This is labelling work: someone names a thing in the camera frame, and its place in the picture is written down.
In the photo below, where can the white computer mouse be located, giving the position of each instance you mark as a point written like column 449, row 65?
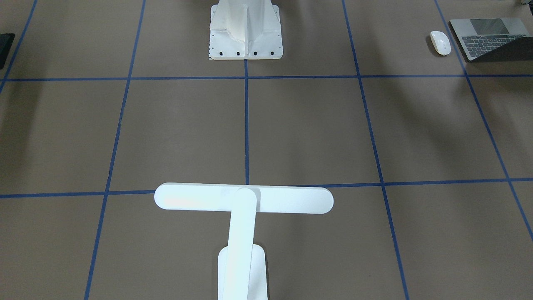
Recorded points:
column 440, row 42

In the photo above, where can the grey laptop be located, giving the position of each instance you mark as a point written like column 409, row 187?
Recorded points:
column 504, row 39

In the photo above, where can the white desk lamp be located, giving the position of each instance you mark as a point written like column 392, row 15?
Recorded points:
column 242, row 268

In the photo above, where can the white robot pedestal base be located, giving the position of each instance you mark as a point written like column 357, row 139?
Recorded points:
column 245, row 30

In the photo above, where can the black mouse pad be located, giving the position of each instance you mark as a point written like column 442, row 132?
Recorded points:
column 6, row 41

